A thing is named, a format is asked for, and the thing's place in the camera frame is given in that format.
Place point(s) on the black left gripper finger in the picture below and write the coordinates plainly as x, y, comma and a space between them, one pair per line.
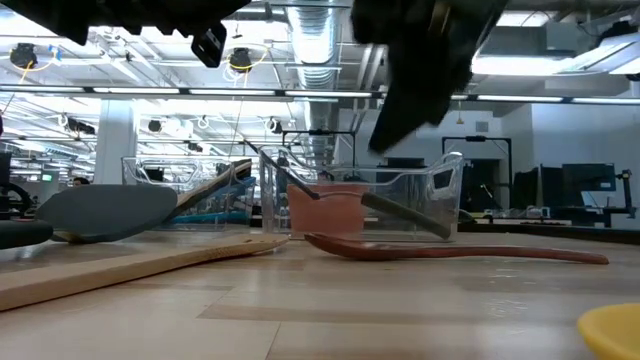
209, 45

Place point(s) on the clear plastic bin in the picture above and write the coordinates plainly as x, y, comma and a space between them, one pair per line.
440, 210
140, 170

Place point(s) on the black equipment stand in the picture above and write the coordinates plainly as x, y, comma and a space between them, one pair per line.
626, 195

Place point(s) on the silver spiral ventilation duct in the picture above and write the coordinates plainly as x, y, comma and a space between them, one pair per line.
314, 50

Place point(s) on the black rig frame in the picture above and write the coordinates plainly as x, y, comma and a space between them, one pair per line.
475, 138
320, 132

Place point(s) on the teal plastic utensil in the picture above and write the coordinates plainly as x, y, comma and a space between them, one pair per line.
215, 218

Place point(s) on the black spatula silver neck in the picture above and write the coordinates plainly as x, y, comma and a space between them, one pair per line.
405, 212

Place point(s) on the long ceiling light bar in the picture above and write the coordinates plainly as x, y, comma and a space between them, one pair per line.
125, 91

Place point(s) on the white building column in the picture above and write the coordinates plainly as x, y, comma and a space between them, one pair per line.
116, 145

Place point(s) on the black ceiling spotlight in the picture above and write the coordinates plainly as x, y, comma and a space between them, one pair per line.
155, 126
80, 126

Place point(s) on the black computer monitor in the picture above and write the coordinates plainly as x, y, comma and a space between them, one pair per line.
537, 187
590, 177

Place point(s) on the reddish brown wooden spoon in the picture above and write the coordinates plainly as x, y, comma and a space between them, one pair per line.
400, 250

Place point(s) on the yellow plastic spoon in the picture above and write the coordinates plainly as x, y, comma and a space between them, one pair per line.
615, 335

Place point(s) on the wooden slotted spoon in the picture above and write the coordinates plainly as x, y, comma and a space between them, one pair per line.
100, 272

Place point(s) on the orange plastic bin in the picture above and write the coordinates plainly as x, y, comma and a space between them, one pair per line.
325, 215

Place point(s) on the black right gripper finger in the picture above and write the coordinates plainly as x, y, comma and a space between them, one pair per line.
405, 115

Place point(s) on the black office desk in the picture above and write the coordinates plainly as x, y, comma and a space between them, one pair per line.
600, 215

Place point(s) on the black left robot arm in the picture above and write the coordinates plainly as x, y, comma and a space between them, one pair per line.
30, 12

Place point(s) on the large wooden slotted turner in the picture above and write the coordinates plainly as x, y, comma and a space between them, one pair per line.
210, 190

